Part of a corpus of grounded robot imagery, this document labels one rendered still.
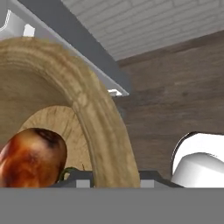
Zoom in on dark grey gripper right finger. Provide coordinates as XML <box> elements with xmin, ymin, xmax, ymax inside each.
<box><xmin>138</xmin><ymin>170</ymin><xmax>186</xmax><ymax>189</ymax></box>

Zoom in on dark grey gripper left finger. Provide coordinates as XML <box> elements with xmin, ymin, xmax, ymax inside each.
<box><xmin>50</xmin><ymin>170</ymin><xmax>95</xmax><ymax>189</ymax></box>

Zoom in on light wooden bowl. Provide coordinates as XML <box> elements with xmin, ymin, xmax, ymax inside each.
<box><xmin>0</xmin><ymin>37</ymin><xmax>142</xmax><ymax>189</ymax></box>

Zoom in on brown chicken drumstick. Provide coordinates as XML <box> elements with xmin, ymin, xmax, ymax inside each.
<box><xmin>0</xmin><ymin>127</ymin><xmax>68</xmax><ymax>189</ymax></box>

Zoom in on white rounded object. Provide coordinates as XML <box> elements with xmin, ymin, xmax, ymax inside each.
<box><xmin>170</xmin><ymin>131</ymin><xmax>224</xmax><ymax>189</ymax></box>

